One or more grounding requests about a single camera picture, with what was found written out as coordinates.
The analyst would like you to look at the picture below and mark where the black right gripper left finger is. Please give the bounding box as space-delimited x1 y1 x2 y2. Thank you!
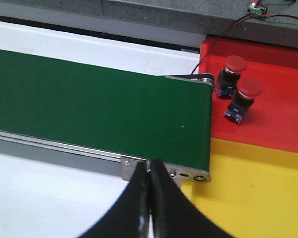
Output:
81 162 149 238

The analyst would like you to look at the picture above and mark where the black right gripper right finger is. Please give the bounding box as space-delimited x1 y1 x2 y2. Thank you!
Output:
149 160 232 238

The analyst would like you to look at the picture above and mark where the red mushroom push button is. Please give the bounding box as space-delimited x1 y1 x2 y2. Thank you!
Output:
224 78 262 124
215 55 247 99

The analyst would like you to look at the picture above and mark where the yellow plastic tray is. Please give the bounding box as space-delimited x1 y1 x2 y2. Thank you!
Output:
182 138 298 238

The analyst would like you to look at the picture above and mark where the green conveyor belt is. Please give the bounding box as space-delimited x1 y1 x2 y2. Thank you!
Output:
0 50 213 171

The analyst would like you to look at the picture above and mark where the silver conveyor drive pulley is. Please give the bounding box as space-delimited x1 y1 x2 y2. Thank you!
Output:
164 72 215 91

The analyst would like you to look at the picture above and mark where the red plastic tray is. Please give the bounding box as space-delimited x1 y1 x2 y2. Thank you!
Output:
199 37 298 152

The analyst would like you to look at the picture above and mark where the green circuit board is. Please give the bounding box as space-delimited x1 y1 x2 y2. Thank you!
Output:
247 0 268 16

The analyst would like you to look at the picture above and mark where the grey stone counter ledge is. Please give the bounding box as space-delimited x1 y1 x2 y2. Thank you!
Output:
0 0 298 48

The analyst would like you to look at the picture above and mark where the metal conveyor support bracket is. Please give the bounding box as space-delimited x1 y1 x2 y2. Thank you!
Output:
120 155 211 188

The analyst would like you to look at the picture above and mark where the aluminium conveyor side rail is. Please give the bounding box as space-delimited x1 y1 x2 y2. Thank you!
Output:
0 131 148 162

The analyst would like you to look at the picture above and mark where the red and black wire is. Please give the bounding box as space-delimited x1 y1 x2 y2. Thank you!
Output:
190 13 298 75

